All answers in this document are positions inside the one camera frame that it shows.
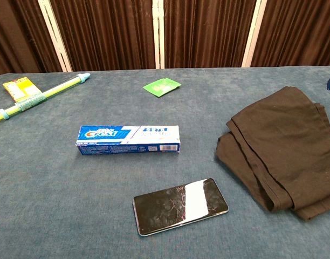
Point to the blue white toothpaste paper box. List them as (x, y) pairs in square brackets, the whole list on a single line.
[(127, 135)]

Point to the green sachet packet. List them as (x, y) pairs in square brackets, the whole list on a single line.
[(161, 87)]

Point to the black smartphone with cracked screen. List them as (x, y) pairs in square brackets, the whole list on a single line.
[(178, 207)]

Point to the brown pleated curtain panel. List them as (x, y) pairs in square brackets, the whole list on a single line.
[(16, 32), (302, 29), (105, 32), (208, 32)]

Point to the long green yellow plastic stick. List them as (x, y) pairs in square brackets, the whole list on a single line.
[(60, 87)]

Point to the blue felt table cover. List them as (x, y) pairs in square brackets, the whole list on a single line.
[(73, 202)]

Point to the folded black cloth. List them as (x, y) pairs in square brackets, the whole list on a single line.
[(283, 151)]

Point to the yellow card package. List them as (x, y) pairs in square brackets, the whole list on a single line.
[(18, 89)]

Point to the white partition frame post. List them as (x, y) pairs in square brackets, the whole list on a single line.
[(254, 33), (52, 32), (155, 32)]

